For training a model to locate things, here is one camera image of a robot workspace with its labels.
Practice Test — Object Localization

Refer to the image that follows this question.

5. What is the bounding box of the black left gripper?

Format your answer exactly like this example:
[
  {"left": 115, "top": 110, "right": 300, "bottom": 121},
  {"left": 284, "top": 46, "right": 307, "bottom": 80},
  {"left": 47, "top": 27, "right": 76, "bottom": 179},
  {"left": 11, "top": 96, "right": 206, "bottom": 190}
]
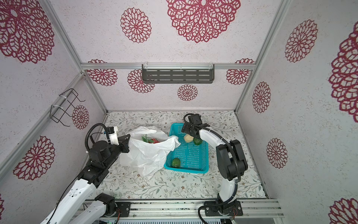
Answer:
[{"left": 104, "top": 134, "right": 130, "bottom": 169}]

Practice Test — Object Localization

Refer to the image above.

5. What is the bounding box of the beige round fruit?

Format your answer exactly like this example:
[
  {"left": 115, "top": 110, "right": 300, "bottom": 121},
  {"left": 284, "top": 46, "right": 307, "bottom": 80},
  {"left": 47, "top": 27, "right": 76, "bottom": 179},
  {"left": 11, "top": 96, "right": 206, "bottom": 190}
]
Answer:
[{"left": 184, "top": 134, "right": 194, "bottom": 143}]

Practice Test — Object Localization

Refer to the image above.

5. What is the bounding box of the green guava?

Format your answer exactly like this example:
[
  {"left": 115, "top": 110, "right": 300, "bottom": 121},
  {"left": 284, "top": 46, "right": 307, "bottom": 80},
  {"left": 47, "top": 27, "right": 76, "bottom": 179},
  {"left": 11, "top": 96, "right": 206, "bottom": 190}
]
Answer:
[{"left": 193, "top": 138, "right": 203, "bottom": 146}]

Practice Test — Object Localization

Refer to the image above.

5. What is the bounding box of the small green fruit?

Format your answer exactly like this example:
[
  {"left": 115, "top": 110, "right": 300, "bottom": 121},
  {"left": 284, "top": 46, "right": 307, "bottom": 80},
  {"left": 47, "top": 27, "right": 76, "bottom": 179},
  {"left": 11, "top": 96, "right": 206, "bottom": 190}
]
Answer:
[{"left": 171, "top": 158, "right": 181, "bottom": 169}]

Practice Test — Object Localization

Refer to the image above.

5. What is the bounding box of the white plastic bag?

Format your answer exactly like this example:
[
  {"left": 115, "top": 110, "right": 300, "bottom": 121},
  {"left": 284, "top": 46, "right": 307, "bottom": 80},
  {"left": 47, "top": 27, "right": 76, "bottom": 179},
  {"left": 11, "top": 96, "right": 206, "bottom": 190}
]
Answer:
[{"left": 119, "top": 127, "right": 180, "bottom": 179}]

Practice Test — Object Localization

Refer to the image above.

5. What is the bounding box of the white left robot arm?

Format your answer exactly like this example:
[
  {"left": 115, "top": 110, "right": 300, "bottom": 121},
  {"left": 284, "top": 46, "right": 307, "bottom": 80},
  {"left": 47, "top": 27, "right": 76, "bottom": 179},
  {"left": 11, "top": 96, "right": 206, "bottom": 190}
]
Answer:
[{"left": 42, "top": 133, "right": 131, "bottom": 224}]

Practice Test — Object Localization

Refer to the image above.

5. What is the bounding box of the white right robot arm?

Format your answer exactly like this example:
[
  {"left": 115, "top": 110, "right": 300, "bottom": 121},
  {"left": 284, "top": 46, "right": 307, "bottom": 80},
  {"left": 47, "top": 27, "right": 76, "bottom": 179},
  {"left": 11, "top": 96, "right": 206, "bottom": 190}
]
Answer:
[{"left": 182, "top": 122, "right": 249, "bottom": 204}]

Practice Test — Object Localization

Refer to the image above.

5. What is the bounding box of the teal plastic basket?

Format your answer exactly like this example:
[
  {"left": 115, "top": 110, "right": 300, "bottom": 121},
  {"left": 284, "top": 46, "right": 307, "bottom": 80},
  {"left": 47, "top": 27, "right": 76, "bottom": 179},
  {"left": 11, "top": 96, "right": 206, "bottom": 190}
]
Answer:
[{"left": 164, "top": 123, "right": 209, "bottom": 174}]

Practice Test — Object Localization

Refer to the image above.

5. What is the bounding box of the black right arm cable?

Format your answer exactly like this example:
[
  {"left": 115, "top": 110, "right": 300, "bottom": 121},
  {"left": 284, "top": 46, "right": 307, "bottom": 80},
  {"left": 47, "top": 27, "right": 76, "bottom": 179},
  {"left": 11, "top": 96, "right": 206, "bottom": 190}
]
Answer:
[{"left": 183, "top": 113, "right": 242, "bottom": 224}]

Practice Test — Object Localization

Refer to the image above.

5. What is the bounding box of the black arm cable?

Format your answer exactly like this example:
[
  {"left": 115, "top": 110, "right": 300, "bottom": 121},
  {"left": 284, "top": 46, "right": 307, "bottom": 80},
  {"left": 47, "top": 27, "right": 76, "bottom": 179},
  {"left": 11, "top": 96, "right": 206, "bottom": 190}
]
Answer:
[
  {"left": 183, "top": 113, "right": 242, "bottom": 224},
  {"left": 84, "top": 123, "right": 111, "bottom": 153}
]

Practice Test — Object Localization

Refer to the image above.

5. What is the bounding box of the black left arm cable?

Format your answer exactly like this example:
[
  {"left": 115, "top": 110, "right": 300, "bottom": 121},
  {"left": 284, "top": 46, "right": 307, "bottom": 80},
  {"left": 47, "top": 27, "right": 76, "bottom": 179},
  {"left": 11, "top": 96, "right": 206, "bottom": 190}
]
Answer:
[{"left": 84, "top": 123, "right": 111, "bottom": 153}]

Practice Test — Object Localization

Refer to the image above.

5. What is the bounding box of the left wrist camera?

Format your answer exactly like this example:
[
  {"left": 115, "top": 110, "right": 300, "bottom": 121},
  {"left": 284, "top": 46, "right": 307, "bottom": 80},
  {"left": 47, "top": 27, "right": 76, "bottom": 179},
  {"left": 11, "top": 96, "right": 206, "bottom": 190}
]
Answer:
[{"left": 107, "top": 126, "right": 119, "bottom": 145}]

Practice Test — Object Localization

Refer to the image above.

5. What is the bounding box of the grey metal wall shelf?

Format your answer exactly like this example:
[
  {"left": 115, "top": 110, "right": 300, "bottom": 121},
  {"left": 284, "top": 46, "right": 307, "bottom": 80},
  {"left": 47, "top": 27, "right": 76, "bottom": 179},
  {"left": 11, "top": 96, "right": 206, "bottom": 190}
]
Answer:
[{"left": 141, "top": 64, "right": 215, "bottom": 84}]

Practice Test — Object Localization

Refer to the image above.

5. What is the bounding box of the black wire wall rack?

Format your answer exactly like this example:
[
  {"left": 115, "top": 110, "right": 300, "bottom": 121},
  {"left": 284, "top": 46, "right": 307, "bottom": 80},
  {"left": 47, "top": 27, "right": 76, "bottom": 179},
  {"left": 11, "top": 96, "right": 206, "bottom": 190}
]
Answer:
[{"left": 49, "top": 88, "right": 85, "bottom": 127}]

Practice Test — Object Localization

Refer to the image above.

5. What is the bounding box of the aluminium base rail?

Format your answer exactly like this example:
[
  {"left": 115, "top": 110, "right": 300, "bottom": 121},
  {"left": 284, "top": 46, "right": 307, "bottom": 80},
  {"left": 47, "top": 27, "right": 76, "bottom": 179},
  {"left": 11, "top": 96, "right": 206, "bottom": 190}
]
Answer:
[{"left": 83, "top": 198, "right": 285, "bottom": 220}]

